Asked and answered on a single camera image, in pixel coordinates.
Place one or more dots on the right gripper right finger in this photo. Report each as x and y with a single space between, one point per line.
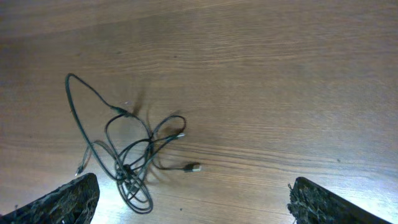
311 203

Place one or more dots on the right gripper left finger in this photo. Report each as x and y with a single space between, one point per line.
72 203

